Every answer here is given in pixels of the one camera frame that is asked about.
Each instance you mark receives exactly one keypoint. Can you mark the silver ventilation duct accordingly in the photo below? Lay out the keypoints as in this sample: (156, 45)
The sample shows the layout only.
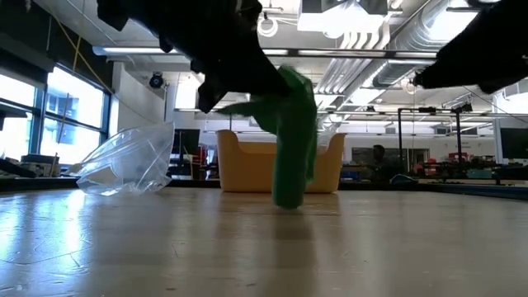
(412, 37)

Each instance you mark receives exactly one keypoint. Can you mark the yellow plastic bin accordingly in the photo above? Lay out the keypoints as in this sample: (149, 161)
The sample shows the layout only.
(247, 169)

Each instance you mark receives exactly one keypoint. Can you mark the black background rig frame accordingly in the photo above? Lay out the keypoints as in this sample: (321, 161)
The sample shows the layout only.
(458, 136)

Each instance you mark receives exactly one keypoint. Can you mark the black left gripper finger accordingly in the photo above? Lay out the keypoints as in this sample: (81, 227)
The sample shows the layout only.
(210, 97)
(255, 78)

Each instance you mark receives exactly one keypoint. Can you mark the person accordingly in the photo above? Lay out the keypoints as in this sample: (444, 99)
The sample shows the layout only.
(379, 161)

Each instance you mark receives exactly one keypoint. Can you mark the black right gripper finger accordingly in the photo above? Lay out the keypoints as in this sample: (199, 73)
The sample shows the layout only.
(445, 76)
(501, 86)

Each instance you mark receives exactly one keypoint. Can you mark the black ceiling spotlight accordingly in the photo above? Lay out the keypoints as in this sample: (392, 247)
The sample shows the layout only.
(156, 81)

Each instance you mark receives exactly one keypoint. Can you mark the grey box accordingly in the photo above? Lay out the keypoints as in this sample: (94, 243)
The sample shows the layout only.
(39, 163)

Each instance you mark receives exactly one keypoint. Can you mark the large framed window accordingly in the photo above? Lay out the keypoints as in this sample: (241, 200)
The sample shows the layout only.
(74, 103)

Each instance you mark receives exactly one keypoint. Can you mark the green elastic bandage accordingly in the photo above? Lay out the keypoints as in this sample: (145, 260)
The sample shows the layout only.
(293, 144)

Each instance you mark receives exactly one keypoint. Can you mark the black computer monitor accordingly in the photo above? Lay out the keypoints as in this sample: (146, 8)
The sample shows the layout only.
(515, 142)
(187, 141)

